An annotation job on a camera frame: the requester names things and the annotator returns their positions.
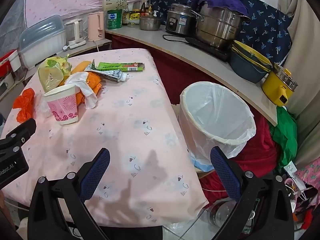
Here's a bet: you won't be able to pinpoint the red plastic bag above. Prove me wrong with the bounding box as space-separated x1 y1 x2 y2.
12 88 35 124

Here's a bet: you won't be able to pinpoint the pink floral paper cup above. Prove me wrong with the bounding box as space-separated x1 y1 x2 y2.
44 85 79 125

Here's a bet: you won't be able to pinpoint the yellow-green snack bag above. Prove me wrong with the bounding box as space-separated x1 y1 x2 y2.
37 55 72 93

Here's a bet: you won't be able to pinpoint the white tissue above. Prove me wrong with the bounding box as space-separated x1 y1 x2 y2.
65 73 98 109

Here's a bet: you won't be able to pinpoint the orange printed plastic bag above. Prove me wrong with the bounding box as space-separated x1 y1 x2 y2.
76 72 102 105

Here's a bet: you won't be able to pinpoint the green toothpaste box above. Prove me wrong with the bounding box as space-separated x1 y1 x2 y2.
96 62 145 72

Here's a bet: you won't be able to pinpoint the white trash bin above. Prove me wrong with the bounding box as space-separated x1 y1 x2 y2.
178 81 256 172

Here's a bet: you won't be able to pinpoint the clear plastic bottle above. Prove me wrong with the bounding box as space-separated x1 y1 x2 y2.
204 197 256 230

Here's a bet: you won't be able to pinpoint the red velvet curtain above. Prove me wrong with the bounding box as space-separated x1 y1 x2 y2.
107 34 280 206

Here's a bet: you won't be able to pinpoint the green plastic bag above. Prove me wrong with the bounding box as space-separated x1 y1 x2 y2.
269 106 298 173

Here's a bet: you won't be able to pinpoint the white dish rack box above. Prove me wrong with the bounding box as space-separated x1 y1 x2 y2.
18 15 66 69

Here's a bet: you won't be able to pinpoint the yellow electric pot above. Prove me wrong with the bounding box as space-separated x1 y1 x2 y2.
261 63 298 107

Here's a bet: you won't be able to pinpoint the white glass kettle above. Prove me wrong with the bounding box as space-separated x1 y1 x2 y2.
65 18 86 49

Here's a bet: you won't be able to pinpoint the pink electric kettle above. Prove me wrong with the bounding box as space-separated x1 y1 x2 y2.
87 11 105 42

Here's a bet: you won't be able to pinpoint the stacked blue yellow basins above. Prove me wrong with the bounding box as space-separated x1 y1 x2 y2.
229 40 272 83

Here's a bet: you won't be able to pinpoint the black induction cooktop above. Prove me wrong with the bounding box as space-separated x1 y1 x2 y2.
185 37 231 62

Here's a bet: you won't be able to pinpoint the green tin can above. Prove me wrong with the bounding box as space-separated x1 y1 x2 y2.
107 9 122 29

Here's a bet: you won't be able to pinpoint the yellow label jar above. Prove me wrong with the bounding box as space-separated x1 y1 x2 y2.
127 9 140 27

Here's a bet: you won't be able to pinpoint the navy floral backsplash cloth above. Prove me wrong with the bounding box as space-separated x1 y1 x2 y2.
151 0 292 63

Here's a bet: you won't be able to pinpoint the white cardboard box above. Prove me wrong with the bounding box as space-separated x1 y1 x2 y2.
102 0 127 11

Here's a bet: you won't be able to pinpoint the small steel bowl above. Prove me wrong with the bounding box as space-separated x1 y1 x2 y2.
139 15 161 31

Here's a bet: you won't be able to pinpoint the dark sauce bottle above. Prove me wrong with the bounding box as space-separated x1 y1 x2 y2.
139 0 147 16

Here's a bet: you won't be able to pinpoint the large steel stockpot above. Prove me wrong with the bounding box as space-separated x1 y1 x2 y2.
190 2 251 48

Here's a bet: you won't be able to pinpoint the beige curtain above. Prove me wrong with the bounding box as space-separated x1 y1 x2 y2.
278 0 319 168

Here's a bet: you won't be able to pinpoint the steel rice cooker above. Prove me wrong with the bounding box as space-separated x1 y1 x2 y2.
165 3 196 36

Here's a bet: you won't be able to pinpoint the purple towel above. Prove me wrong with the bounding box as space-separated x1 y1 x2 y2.
190 0 249 16

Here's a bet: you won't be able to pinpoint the black power cable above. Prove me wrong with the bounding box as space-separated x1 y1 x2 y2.
162 34 188 43

